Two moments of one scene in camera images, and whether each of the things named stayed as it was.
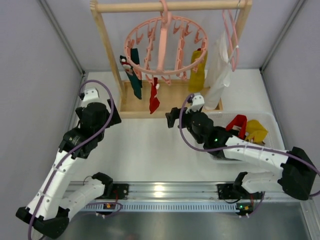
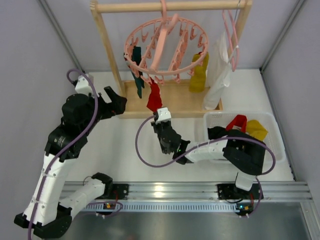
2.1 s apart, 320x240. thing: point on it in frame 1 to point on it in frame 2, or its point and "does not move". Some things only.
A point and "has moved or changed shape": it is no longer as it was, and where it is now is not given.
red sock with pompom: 239,120 does not move
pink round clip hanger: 165,19 has moved or changed shape
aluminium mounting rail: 183,191 does not move
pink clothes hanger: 232,56 does not move
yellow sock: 256,132 does not move
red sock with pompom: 154,102 has moved or changed shape
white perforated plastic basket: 274,139 does not move
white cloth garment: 218,76 does not move
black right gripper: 170,117 to 161,125
